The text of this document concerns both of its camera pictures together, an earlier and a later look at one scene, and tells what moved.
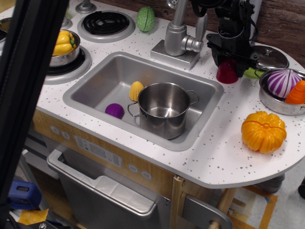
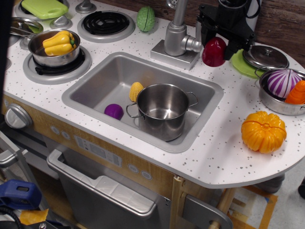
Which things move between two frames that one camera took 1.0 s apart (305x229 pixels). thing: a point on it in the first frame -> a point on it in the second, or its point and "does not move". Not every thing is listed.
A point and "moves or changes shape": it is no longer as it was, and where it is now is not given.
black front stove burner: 69,74 does not move
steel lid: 5,23 -> 25,27
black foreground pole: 26,56 -> 6,17
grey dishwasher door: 93,196 does not move
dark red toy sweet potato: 227,72 moves or changes shape
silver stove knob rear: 86,7 does not move
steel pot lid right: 269,57 does not move
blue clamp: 24,195 does not move
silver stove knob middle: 66,24 does not move
